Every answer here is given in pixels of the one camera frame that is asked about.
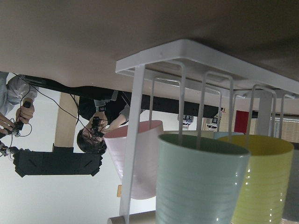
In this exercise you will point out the green plastic cup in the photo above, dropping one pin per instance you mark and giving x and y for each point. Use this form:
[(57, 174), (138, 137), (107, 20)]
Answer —
[(198, 185)]

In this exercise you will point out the blue plastic cup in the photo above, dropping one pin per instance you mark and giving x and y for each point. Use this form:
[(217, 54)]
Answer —
[(218, 135)]

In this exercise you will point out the pink plastic cup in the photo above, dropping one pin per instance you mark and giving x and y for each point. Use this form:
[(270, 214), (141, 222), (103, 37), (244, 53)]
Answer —
[(146, 156)]

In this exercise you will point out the yellow plastic cup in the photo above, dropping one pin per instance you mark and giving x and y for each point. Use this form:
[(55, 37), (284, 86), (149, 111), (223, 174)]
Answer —
[(265, 184)]

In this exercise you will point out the person in dark clothes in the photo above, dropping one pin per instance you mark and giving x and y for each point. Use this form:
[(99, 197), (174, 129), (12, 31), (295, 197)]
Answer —
[(108, 112)]

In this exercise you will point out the black plastic stand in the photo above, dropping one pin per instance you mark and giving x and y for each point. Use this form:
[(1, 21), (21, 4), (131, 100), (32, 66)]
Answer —
[(60, 161)]

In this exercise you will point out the white wire cup rack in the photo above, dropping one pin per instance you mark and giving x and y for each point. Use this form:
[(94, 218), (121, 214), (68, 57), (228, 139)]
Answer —
[(196, 67)]

